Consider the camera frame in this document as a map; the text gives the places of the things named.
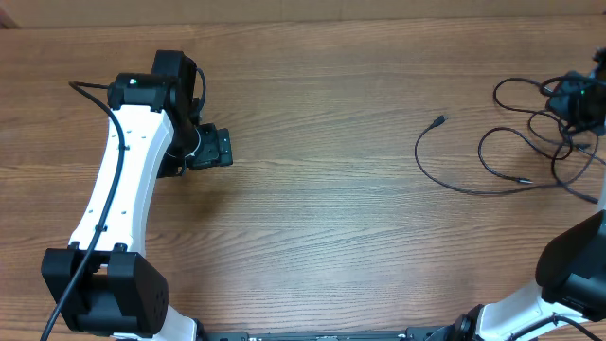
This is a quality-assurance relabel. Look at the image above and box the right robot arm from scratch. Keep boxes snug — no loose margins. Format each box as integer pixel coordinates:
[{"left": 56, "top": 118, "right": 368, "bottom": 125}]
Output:
[{"left": 429, "top": 48, "right": 605, "bottom": 340}]

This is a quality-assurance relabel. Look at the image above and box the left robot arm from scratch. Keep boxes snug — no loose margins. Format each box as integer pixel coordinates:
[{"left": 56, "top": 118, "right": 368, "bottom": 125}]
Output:
[{"left": 41, "top": 50, "right": 233, "bottom": 340}]

